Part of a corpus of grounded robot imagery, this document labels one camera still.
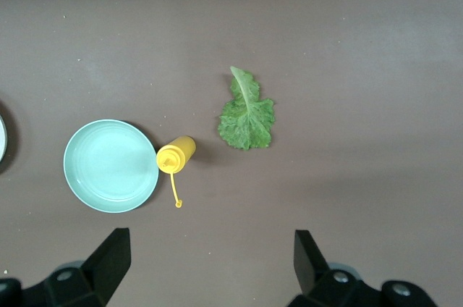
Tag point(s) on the beige plate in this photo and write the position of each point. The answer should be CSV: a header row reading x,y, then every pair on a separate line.
x,y
2,140

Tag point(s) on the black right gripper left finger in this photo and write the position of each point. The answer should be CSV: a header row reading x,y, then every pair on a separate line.
x,y
90,278

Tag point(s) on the green lettuce leaf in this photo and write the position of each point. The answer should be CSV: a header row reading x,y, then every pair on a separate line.
x,y
247,122

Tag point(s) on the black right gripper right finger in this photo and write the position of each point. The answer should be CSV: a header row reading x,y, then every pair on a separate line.
x,y
325,285

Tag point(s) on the yellow mustard squeeze bottle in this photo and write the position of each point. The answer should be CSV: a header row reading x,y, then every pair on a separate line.
x,y
177,153

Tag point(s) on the mint green plate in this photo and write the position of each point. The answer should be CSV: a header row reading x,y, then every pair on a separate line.
x,y
110,166

